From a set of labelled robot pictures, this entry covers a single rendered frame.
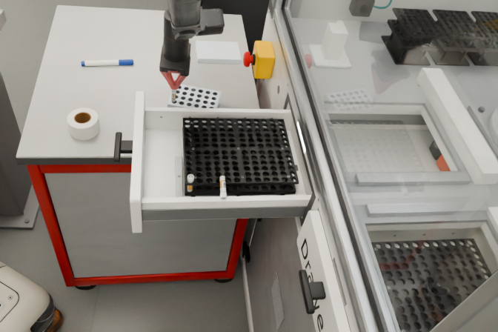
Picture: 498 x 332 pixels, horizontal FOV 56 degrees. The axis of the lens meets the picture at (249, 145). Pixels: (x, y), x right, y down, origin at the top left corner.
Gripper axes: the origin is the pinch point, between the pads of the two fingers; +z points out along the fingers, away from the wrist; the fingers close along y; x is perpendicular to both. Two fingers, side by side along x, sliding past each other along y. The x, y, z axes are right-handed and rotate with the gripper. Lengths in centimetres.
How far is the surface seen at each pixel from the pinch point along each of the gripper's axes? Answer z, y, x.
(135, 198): -7.6, -39.9, 3.7
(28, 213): 84, 16, 54
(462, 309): -36, -70, -31
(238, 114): -3.9, -12.5, -15.2
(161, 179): 1.4, -28.2, 0.3
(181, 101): 5.1, 0.1, -2.0
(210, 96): 5.0, 2.6, -9.1
